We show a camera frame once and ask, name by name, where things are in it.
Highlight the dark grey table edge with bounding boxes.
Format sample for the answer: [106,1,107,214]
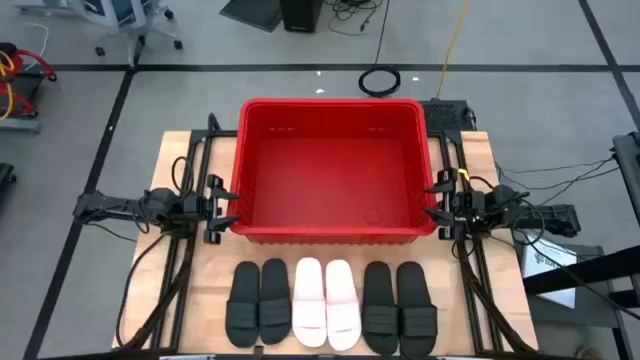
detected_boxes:
[612,132,640,226]

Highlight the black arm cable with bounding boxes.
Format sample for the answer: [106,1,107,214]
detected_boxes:
[512,199,640,321]

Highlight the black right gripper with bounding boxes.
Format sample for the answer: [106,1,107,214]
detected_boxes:
[423,169,487,240]

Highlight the black bar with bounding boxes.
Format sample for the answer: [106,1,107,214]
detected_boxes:
[523,244,640,296]

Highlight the black computer tower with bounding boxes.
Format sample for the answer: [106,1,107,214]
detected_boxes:
[279,0,325,34]

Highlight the white office chair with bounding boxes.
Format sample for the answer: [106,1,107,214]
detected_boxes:
[64,0,184,66]

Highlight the coiled black cable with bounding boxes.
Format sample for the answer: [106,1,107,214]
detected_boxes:
[357,65,402,99]

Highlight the long black cable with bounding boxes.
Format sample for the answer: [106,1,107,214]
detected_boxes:
[115,232,169,349]

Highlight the white cable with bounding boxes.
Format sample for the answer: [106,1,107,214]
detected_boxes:
[22,22,50,71]

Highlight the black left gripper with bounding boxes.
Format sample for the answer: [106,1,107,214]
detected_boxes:
[182,173,244,245]

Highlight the black cable loop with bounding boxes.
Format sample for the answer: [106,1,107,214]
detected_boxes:
[171,155,197,196]

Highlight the black rubber slide sandal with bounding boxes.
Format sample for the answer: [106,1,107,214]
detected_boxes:
[225,261,261,349]
[258,257,293,346]
[361,260,400,355]
[396,261,439,359]

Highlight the black vented box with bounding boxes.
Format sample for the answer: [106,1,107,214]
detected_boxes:
[418,98,476,134]

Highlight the yellow cable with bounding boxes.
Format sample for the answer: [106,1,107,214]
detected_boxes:
[435,0,471,100]

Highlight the dark grey floor mat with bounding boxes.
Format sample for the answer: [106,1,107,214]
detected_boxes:
[219,0,284,33]

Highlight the red hose cart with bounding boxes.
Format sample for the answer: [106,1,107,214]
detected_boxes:
[0,42,57,134]

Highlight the red plastic bin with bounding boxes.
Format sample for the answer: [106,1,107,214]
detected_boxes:
[229,97,439,246]

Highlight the tangled black cables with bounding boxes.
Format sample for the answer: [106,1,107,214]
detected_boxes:
[324,0,386,37]

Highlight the black metal frame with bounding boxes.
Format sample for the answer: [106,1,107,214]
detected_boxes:
[429,128,539,356]
[119,112,239,351]

